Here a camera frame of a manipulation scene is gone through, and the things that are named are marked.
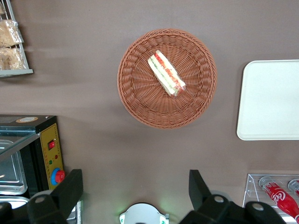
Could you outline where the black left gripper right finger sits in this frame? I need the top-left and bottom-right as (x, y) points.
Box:
(179, 169), (287, 224)

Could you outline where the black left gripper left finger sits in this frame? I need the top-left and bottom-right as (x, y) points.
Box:
(0, 169), (84, 224)

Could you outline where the triangle sandwich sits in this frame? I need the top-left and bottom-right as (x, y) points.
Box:
(147, 49), (187, 98)

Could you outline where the cream plastic tray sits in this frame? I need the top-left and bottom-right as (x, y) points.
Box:
(236, 59), (299, 141)

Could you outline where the round brown wicker basket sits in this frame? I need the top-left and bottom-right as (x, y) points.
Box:
(117, 28), (218, 130)

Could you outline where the tray of packaged pastries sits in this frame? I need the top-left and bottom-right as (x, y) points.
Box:
(0, 0), (34, 78)

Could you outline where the black food warmer cabinet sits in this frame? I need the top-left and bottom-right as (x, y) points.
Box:
(0, 114), (83, 224)

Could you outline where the steel warmer pan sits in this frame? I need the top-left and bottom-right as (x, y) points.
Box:
(0, 196), (31, 210)
(0, 139), (28, 196)

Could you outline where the clear acrylic bottle rack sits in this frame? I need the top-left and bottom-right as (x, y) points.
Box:
(242, 173), (299, 224)

